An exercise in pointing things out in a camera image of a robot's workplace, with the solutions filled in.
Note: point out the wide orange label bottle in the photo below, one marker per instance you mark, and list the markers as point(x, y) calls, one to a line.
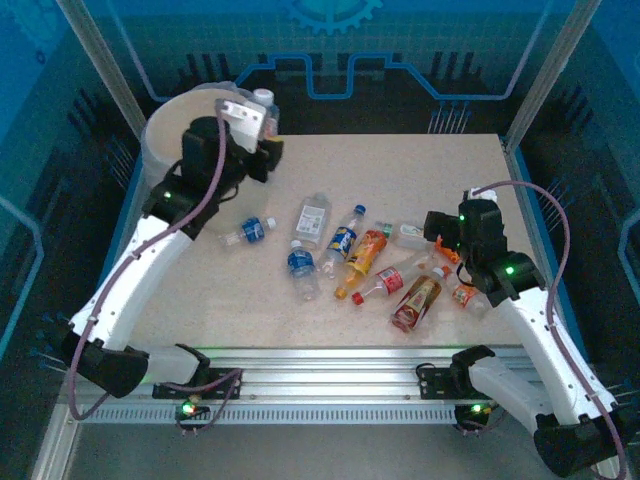
point(445, 251)

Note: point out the pink label clear bottle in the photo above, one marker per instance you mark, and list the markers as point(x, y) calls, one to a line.
point(272, 120)

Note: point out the clear green neck bottle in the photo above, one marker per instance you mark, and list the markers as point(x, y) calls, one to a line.
point(407, 235)

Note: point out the white bin with plastic liner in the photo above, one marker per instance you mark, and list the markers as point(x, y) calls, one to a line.
point(165, 120)

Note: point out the small blue label bottle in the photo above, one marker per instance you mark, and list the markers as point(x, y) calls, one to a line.
point(252, 230)

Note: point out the small orange label bottle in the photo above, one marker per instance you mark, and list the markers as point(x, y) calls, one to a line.
point(465, 296)

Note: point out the red label clear bottle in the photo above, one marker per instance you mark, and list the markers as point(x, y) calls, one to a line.
point(390, 280)

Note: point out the red gold label bottle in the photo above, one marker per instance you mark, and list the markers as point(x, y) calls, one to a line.
point(415, 305)

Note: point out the square clear white label bottle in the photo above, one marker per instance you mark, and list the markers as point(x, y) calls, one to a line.
point(312, 220)

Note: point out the tall orange label bottle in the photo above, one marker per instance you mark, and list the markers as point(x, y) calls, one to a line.
point(367, 250)

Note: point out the blue yellow label bottle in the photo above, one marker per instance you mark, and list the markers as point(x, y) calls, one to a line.
point(342, 240)

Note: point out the blue label water bottle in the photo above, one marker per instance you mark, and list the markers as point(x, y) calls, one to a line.
point(301, 265)

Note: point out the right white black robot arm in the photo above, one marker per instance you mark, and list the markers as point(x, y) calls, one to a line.
point(550, 350)

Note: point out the small LED control board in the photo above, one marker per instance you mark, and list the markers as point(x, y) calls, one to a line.
point(475, 409)
point(187, 407)

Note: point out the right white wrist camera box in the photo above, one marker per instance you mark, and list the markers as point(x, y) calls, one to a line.
point(482, 196)

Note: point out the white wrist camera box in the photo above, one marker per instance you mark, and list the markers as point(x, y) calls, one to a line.
point(482, 196)
point(242, 120)

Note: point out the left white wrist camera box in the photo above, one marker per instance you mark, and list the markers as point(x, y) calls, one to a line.
point(242, 120)

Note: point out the aluminium frame post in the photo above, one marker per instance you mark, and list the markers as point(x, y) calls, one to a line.
point(550, 65)
point(100, 65)

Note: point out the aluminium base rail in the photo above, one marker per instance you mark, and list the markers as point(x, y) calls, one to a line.
point(325, 375)

